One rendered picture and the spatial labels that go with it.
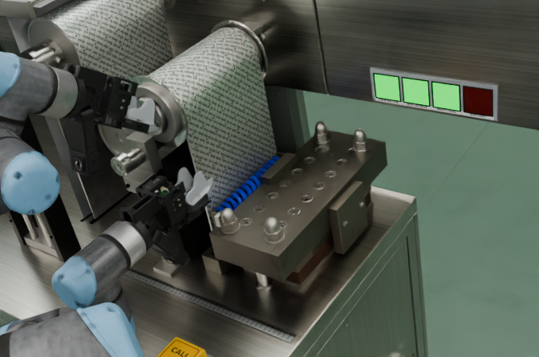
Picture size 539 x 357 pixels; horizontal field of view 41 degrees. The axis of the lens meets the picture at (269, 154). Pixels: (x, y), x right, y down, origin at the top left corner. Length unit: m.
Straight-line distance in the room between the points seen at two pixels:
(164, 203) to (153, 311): 0.26
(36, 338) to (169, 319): 0.57
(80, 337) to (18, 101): 0.38
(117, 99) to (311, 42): 0.45
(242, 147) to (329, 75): 0.23
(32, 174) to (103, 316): 0.21
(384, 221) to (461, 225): 1.44
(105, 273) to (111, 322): 0.36
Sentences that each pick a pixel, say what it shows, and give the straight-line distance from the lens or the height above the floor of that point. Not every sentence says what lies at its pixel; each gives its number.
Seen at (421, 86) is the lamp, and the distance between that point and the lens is 1.37.
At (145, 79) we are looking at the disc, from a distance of 1.31.
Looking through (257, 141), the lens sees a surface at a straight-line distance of 1.48.
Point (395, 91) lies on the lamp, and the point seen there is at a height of 1.18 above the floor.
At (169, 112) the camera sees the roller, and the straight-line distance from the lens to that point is 1.29.
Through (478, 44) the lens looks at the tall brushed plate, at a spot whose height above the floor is 1.29.
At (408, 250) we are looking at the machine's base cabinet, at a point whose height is 0.79.
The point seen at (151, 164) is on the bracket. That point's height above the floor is 1.16.
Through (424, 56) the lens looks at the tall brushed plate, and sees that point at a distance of 1.35.
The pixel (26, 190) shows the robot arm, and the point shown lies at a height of 1.38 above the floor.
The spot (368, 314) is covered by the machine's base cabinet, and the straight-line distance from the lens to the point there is 1.52.
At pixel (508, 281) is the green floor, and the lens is 2.71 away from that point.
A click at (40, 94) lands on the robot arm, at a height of 1.42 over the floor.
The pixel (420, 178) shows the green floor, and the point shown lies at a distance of 3.21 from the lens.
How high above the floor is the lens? 1.84
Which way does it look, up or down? 31 degrees down
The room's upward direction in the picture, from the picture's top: 11 degrees counter-clockwise
